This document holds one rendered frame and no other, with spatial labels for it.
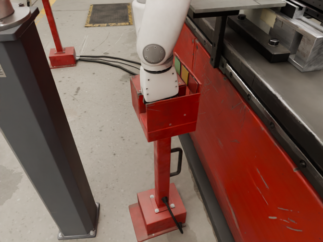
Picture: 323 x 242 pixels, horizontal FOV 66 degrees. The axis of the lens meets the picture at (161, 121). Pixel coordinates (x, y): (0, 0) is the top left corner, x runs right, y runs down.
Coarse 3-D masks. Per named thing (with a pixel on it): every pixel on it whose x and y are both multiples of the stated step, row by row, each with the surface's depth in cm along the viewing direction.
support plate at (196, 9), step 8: (192, 0) 70; (200, 0) 70; (208, 0) 70; (216, 0) 70; (224, 0) 70; (232, 0) 70; (240, 0) 70; (248, 0) 70; (256, 0) 70; (264, 0) 70; (272, 0) 70; (280, 0) 70; (192, 8) 67; (200, 8) 65; (208, 8) 65; (216, 8) 66; (224, 8) 66; (232, 8) 67; (240, 8) 67; (248, 8) 68; (256, 8) 68
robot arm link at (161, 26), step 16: (160, 0) 45; (176, 0) 46; (144, 16) 47; (160, 16) 46; (176, 16) 46; (144, 32) 48; (160, 32) 47; (176, 32) 48; (144, 48) 50; (160, 48) 50; (160, 64) 53
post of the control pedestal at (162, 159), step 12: (156, 144) 90; (168, 144) 91; (156, 156) 95; (168, 156) 95; (156, 168) 101; (168, 168) 100; (156, 180) 107; (168, 180) 106; (156, 192) 114; (168, 192) 112
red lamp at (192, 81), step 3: (192, 78) 71; (192, 81) 72; (195, 81) 70; (192, 84) 72; (195, 84) 70; (189, 87) 75; (192, 87) 73; (195, 87) 71; (192, 90) 73; (195, 90) 71; (195, 93) 72
